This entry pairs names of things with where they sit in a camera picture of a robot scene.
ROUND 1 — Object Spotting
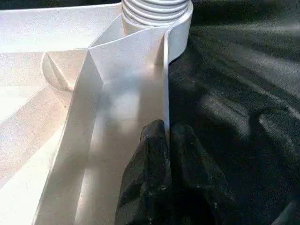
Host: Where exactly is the black mat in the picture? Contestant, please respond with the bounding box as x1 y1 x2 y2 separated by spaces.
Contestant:
0 0 300 225

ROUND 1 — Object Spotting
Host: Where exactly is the white plastic table leg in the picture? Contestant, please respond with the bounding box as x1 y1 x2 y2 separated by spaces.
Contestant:
120 0 193 34

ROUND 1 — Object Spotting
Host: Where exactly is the white plastic table top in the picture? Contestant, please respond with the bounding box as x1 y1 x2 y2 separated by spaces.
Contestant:
0 2 194 225

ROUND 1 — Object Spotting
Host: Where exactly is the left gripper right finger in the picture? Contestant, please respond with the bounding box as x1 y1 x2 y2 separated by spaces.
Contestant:
170 123 240 225

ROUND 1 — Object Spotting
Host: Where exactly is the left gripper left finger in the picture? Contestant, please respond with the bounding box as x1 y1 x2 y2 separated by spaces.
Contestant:
114 119 173 225

